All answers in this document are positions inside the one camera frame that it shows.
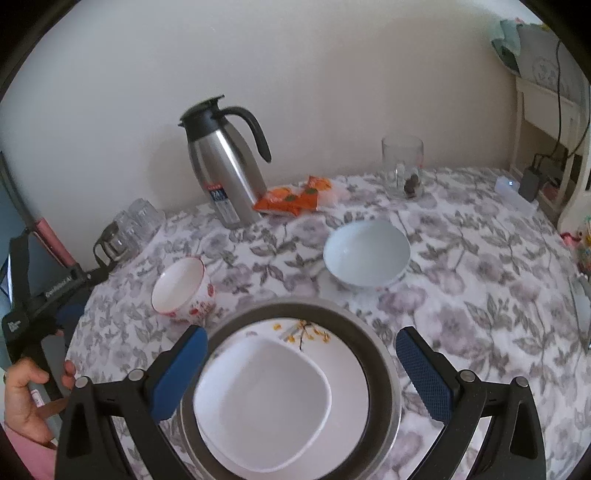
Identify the person's left forearm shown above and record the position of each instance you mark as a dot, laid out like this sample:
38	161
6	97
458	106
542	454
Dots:
27	461

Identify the white bowl with strawberry print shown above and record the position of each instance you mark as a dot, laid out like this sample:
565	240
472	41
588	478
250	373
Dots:
364	251

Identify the person's left hand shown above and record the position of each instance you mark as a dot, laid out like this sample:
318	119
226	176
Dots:
21	406

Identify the round steel plate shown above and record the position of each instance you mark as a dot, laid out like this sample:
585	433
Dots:
371	350

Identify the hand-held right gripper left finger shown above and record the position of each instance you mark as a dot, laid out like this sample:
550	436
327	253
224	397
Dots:
178	369

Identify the pale green cushion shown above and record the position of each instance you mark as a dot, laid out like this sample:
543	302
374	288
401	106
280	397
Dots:
540	55

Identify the white wooden shelf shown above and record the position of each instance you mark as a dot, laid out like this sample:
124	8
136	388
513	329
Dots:
521	138

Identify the white square bowl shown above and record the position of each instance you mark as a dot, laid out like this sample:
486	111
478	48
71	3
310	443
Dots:
263	397

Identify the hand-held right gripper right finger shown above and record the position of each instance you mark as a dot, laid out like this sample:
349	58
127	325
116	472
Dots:
422	374

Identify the black power adapter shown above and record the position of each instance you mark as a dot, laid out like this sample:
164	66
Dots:
531	184

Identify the grey floral tablecloth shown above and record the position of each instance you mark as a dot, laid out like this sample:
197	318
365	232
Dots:
485	286

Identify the pink panel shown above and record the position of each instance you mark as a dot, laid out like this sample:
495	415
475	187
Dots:
55	242

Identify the white floral plate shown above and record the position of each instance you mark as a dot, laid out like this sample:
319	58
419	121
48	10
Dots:
344	369

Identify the small white device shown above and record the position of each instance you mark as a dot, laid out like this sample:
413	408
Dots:
505	187

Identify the orange snack packet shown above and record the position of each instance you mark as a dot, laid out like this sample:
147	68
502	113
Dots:
318	184
281	201

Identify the stainless steel thermos jug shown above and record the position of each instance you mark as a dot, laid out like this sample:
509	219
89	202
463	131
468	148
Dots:
221	161

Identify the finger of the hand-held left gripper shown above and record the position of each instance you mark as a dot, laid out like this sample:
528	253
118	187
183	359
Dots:
71	316
99	277

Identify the colourful packet pile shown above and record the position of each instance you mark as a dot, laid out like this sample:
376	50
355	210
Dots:
582	249

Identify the clear glass mug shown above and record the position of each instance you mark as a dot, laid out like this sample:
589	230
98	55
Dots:
401	157

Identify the red-rimmed strawberry bowl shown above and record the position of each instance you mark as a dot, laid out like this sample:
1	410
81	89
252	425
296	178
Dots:
178	288

